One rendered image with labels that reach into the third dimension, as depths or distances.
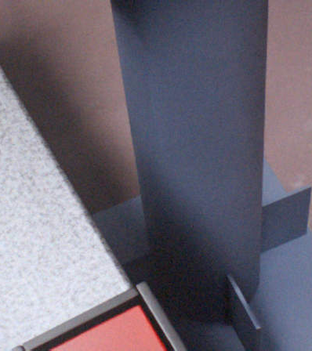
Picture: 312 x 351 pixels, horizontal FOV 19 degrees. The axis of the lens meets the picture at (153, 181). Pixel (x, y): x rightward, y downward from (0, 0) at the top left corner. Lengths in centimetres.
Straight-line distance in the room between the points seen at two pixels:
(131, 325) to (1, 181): 13
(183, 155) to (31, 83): 75
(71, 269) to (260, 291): 102
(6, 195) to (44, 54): 133
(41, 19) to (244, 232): 80
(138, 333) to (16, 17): 152
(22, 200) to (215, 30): 46
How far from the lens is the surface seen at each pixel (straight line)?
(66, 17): 193
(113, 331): 48
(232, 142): 112
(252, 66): 104
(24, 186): 55
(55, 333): 48
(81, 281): 51
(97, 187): 166
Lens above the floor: 136
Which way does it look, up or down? 55 degrees down
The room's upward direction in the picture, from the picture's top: 8 degrees counter-clockwise
